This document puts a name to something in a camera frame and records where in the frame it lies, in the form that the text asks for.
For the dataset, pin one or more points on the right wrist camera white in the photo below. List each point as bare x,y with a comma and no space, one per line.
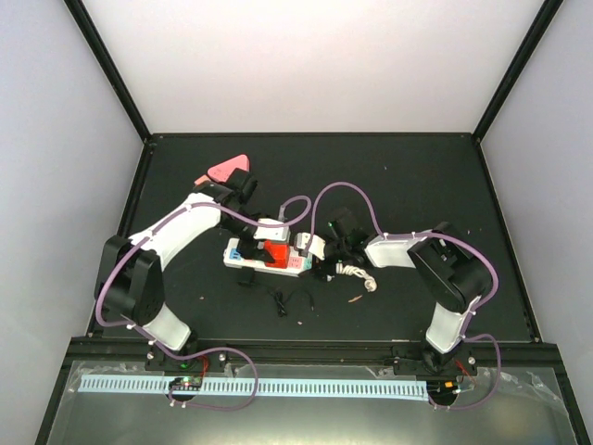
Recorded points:
308,244

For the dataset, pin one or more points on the small black adapter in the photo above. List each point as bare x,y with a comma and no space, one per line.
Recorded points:
246,278

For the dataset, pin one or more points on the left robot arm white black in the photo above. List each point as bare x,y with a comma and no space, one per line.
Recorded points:
130,288

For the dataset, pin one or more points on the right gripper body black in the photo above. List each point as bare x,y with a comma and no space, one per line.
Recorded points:
320,268

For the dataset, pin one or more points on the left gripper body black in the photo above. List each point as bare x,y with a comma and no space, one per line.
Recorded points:
247,248

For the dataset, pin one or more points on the controller board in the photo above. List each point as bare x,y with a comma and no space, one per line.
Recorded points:
185,383
443,388

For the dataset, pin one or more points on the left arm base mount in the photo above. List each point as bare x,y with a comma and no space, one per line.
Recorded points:
157,360

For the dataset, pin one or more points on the pink triangular socket adapter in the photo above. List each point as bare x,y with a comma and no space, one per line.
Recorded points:
222,171

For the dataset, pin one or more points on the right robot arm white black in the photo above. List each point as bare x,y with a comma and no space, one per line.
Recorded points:
459,277

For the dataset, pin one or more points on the small pink plug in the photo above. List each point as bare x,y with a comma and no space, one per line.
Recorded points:
202,179

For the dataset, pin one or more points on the left controller board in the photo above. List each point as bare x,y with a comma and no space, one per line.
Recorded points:
185,383

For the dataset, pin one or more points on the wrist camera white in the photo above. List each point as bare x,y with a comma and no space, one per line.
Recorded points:
308,244
272,230

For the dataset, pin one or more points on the light blue slotted cable duct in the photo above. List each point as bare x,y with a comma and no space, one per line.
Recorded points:
262,387

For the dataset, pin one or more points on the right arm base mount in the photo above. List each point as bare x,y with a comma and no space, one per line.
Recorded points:
421,359

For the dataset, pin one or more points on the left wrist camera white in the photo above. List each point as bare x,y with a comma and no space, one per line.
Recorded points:
272,230

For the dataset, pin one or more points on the right controller board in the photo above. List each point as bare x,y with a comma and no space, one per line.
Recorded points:
443,388

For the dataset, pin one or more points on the red plug adapter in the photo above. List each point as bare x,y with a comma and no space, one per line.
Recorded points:
278,254

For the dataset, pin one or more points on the white power strip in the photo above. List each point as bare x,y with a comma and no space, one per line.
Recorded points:
297,264

